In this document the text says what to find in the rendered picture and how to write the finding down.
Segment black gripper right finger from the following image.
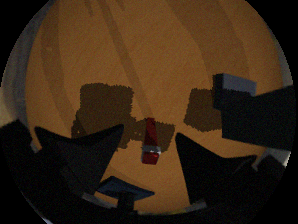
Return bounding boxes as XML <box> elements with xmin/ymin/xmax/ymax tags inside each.
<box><xmin>174</xmin><ymin>133</ymin><xmax>258</xmax><ymax>205</ymax></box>

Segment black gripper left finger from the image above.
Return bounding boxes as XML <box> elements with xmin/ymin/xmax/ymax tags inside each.
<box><xmin>35</xmin><ymin>124</ymin><xmax>124</xmax><ymax>196</ymax></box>

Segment red peg with white end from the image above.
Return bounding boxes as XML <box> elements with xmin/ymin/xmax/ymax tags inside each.
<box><xmin>140</xmin><ymin>117</ymin><xmax>161</xmax><ymax>165</ymax></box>

